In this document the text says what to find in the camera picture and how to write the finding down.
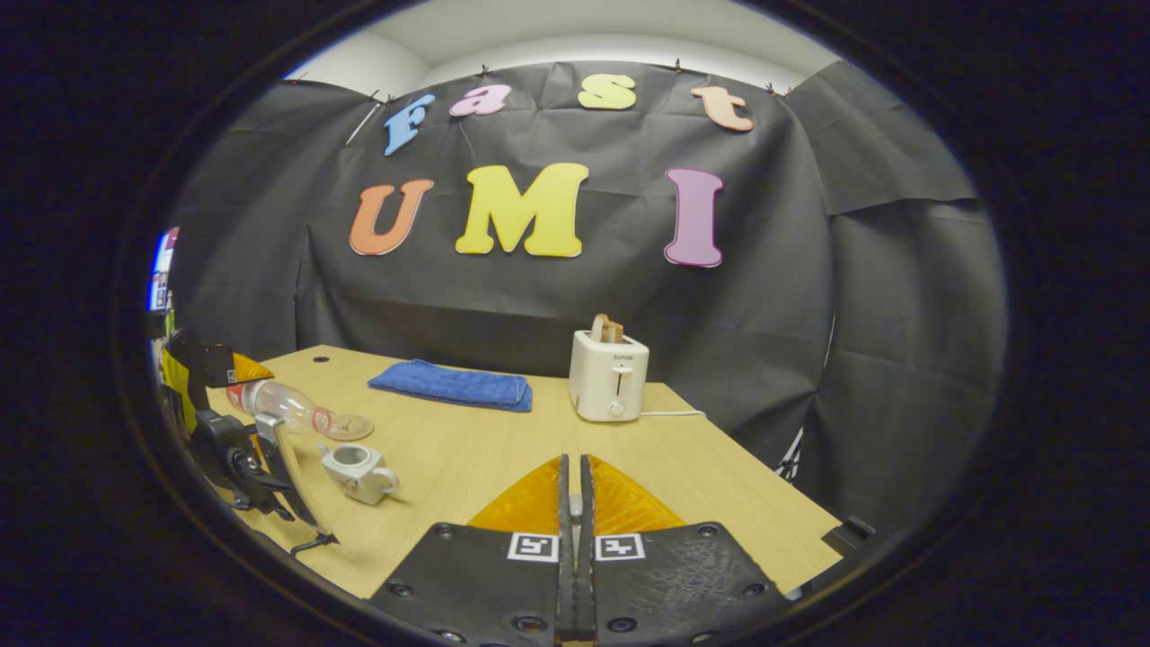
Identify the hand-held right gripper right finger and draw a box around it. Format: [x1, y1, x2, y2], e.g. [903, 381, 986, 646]
[579, 454, 793, 647]

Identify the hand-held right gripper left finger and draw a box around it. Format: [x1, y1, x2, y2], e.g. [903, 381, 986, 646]
[368, 454, 576, 647]

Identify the white ceramic teacup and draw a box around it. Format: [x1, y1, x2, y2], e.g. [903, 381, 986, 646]
[319, 442, 402, 506]

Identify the clear plastic water bottle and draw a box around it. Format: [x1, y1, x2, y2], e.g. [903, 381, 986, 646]
[225, 377, 339, 439]

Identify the round coaster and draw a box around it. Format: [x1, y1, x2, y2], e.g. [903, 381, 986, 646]
[323, 412, 376, 442]

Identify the computer monitor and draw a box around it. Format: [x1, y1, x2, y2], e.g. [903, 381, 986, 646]
[148, 227, 181, 314]

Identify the blue folded towel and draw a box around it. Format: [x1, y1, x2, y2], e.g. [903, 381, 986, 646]
[367, 359, 534, 413]

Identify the white toaster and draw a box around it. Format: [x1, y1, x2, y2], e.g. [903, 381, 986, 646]
[569, 329, 650, 423]

